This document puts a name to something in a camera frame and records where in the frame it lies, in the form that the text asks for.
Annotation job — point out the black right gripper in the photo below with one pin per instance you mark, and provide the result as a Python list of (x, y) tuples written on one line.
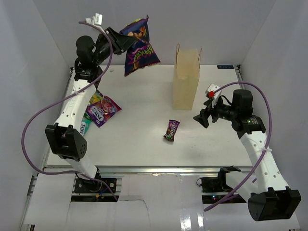
[(204, 114)]

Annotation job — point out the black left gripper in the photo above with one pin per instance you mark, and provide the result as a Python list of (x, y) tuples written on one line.
[(123, 42)]

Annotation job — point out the purple Kookah snack bag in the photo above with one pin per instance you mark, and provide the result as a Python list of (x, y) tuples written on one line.
[(141, 54)]

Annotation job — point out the brown M&M's packet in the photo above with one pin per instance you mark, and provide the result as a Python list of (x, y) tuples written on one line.
[(171, 130)]

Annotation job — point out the purple Fox's candy bag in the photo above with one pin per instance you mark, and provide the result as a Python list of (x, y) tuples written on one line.
[(101, 113)]

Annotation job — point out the teal Fox's candy bag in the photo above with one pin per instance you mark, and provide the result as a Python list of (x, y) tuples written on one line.
[(85, 124)]

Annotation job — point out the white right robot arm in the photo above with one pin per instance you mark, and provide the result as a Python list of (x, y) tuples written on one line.
[(269, 197)]

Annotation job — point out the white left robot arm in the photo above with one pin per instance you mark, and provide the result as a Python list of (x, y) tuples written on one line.
[(64, 135)]

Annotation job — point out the beige paper bag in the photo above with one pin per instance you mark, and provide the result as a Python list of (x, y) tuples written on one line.
[(186, 77)]

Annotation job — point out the blue label right corner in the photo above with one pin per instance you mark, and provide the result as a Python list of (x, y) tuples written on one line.
[(225, 66)]

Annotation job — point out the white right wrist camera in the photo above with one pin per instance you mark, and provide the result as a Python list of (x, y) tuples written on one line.
[(213, 93)]

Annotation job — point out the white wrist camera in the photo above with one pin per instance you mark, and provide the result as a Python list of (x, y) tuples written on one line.
[(213, 93), (95, 22)]

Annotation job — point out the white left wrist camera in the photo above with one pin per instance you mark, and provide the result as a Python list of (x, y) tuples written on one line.
[(95, 22)]

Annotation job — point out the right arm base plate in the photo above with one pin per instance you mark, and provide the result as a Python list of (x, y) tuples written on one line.
[(212, 191)]

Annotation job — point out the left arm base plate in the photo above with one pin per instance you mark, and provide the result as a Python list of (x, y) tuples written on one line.
[(91, 191)]

